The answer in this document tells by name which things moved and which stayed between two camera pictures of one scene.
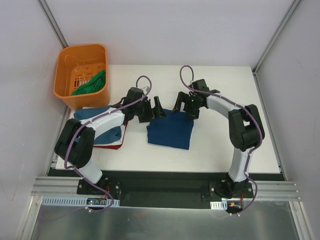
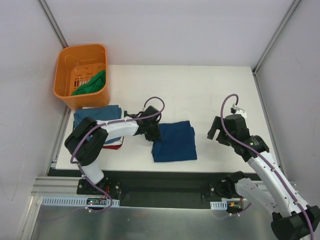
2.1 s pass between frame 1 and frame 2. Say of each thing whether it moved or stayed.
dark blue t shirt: moved
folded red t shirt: stayed
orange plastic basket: stayed
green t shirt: stayed
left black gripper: moved
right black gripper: moved
